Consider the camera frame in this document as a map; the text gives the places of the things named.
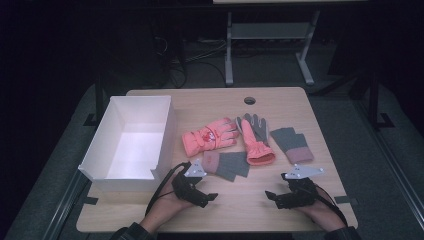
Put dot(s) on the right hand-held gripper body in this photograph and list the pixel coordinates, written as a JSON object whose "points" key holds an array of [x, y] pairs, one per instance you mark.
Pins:
{"points": [[301, 190]]}

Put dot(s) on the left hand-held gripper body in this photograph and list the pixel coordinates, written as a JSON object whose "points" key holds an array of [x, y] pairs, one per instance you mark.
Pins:
{"points": [[186, 188]]}

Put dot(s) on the grey knit glove pink cuff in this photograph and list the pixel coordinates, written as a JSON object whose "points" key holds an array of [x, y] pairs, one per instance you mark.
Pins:
{"points": [[226, 165], [293, 145]]}

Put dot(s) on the pink glove with grey palm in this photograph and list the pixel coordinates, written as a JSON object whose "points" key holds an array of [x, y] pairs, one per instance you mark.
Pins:
{"points": [[255, 146]]}

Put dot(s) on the pink padded glove with print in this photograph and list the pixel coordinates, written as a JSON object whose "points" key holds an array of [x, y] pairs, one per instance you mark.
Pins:
{"points": [[208, 136]]}

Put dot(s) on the white box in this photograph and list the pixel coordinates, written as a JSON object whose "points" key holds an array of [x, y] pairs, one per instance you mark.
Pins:
{"points": [[133, 150]]}

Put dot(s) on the person's left hand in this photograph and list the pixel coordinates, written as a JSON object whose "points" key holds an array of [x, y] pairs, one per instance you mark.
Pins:
{"points": [[166, 203]]}

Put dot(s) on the person's right hand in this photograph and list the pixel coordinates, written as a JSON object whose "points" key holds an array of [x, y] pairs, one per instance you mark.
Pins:
{"points": [[321, 210]]}

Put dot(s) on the black tape strip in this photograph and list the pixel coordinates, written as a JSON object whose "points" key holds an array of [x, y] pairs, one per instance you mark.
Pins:
{"points": [[90, 200], [346, 200]]}

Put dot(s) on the black metal stand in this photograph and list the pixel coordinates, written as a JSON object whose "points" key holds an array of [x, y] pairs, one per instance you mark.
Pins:
{"points": [[99, 100], [375, 100]]}

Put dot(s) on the aluminium rail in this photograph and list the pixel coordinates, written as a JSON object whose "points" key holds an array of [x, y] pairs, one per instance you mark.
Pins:
{"points": [[393, 170], [65, 206]]}

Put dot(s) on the grey metal table frame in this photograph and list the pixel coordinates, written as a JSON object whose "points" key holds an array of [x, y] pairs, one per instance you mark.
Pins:
{"points": [[270, 30]]}

